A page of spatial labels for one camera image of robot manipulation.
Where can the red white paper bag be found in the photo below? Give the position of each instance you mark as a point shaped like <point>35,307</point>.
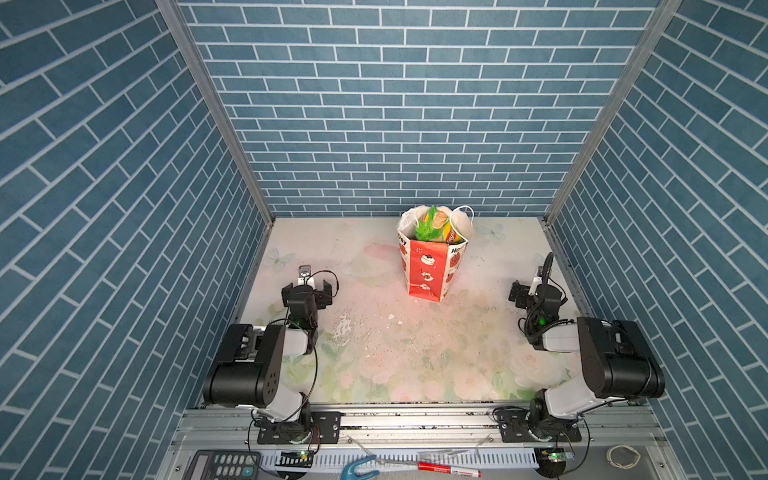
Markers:
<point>430,268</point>

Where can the rubber band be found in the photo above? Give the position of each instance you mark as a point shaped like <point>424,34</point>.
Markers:
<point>623,457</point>

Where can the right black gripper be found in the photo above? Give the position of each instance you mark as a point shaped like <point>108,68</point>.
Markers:
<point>519,293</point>

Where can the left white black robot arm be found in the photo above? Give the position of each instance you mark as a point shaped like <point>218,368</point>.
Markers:
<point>246,370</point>

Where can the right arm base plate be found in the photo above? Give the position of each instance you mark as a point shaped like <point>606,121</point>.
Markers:
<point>518,425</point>

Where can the aluminium rail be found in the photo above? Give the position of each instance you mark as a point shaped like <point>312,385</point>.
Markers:
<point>466,425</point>

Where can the red marker pen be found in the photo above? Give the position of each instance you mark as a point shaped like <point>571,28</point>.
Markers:
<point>448,469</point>

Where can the black calculator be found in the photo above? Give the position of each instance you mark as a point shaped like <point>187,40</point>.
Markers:
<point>223,465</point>

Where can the green chips bag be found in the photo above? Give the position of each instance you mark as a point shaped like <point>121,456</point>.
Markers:
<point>436,226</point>

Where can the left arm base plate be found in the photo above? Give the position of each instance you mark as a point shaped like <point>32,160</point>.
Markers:
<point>322,427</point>

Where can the white cable duct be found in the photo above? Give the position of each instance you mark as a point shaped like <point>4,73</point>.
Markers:
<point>333,460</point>

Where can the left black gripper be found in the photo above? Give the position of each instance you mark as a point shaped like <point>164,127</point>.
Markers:
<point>324,292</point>

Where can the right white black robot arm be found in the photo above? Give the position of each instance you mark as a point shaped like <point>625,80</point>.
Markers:
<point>617,364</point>

